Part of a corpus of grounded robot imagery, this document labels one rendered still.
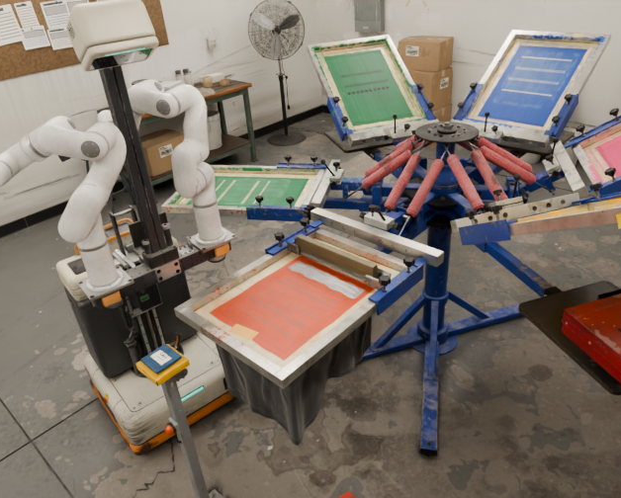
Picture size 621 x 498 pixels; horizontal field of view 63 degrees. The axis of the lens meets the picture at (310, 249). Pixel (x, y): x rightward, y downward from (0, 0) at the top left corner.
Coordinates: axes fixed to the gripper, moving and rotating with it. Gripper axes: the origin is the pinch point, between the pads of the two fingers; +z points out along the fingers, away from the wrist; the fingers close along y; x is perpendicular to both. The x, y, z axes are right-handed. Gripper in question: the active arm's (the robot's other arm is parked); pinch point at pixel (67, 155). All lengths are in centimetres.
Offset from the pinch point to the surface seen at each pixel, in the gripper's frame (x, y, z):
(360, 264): -82, -21, -92
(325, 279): -85, -16, -77
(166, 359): -74, -58, -23
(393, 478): -187, -21, -67
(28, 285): -66, 155, 165
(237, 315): -78, -35, -44
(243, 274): -71, -13, -46
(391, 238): -85, -2, -107
